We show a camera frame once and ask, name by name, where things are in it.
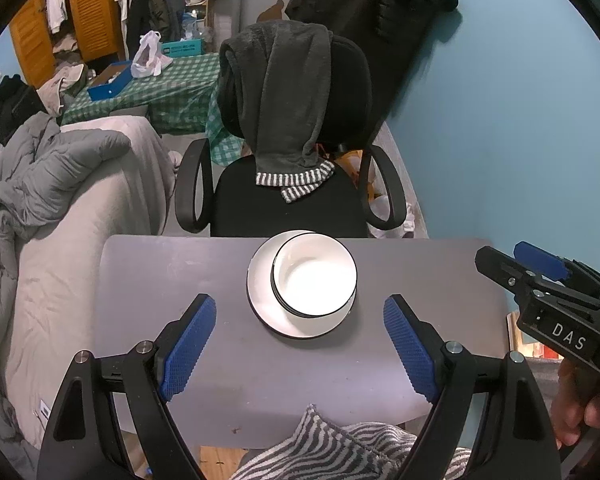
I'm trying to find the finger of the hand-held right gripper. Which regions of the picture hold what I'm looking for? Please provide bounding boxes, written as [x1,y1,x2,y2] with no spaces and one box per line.
[513,241,600,307]
[474,245,548,298]

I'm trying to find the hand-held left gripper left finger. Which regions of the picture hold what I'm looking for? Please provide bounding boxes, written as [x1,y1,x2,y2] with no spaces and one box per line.
[36,292,218,480]

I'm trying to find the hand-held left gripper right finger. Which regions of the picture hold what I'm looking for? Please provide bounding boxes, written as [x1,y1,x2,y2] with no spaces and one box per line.
[382,294,563,480]

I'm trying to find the white plate black rim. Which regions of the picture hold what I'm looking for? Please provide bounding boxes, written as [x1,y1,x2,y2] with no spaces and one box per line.
[246,230,357,340]

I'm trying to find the white bowl black rim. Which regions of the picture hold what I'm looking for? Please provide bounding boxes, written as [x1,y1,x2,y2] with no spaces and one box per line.
[271,234,358,318]
[270,234,358,320]

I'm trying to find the person's right hand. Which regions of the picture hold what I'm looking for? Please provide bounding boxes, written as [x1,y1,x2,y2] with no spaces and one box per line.
[550,360,600,453]

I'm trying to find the grey zebra striped cloth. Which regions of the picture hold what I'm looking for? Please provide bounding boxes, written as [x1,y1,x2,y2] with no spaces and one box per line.
[230,404,473,480]

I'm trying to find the black office chair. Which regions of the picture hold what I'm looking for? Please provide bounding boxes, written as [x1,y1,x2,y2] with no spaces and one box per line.
[174,22,407,241]

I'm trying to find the orange plastic object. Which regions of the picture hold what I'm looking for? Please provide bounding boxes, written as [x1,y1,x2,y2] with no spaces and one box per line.
[337,150,381,196]

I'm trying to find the grey quilted duvet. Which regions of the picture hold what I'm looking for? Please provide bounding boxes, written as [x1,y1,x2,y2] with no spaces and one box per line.
[0,112,133,356]

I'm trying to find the green checkered tablecloth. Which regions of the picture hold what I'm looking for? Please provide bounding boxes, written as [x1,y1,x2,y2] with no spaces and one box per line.
[60,52,246,166]

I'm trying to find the dark grey robe striped cuffs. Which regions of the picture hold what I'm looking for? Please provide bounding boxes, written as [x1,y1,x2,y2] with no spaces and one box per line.
[219,21,337,205]

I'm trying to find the blue cardboard tray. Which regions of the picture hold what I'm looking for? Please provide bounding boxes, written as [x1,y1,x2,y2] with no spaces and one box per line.
[87,62,133,102]

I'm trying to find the black puffer jacket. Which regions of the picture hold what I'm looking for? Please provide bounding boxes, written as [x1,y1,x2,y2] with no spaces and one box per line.
[285,0,460,121]

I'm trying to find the beige clothes pile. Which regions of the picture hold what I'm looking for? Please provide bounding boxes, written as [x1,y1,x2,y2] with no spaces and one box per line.
[35,64,88,116]

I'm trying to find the blue printed carton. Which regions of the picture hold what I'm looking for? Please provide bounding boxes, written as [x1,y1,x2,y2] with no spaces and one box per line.
[160,39,204,58]

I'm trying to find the black clothes pile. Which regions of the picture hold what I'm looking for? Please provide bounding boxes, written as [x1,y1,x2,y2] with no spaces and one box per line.
[0,74,48,146]

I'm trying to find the wooden clothes rack with coats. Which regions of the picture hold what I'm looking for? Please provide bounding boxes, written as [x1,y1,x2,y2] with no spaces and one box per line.
[112,0,216,61]

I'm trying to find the orange louvred wardrobe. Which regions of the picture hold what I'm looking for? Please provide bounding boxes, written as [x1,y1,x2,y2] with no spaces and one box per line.
[9,0,126,90]

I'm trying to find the white hanging shirt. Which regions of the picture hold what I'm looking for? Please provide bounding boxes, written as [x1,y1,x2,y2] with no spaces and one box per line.
[45,0,70,36]

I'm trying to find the white plastic bag with handles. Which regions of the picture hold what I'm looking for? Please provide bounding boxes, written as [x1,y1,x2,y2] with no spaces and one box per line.
[130,30,173,79]

